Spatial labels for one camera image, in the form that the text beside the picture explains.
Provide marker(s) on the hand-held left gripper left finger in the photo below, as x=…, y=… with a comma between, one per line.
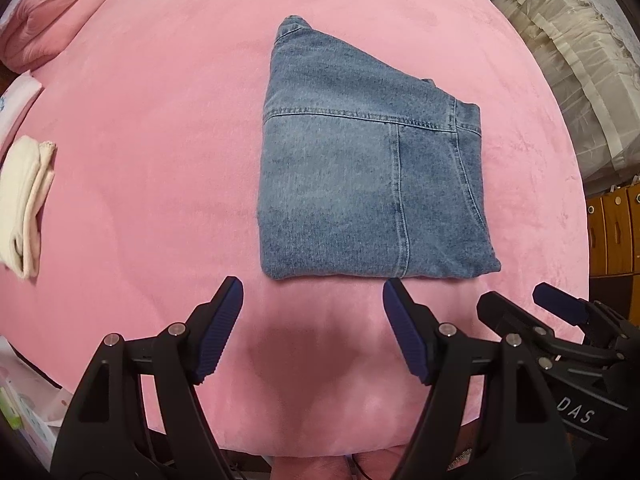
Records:
x=220, y=330

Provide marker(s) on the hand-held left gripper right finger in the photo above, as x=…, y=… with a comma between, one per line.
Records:
x=405, y=330

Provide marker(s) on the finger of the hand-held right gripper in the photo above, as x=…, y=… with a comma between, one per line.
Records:
x=560, y=302
x=505, y=312

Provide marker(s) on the blue denim jeans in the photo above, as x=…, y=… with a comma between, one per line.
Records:
x=350, y=185

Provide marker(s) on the yellow wooden drawer cabinet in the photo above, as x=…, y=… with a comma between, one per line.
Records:
x=617, y=235

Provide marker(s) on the pink bed blanket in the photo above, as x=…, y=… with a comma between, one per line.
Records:
x=150, y=160

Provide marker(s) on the printed white packet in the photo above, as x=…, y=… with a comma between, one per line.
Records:
x=30, y=405

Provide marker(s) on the white folded cloth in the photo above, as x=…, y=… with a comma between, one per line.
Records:
x=20, y=200

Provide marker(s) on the pink pillow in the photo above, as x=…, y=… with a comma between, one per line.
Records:
x=45, y=15

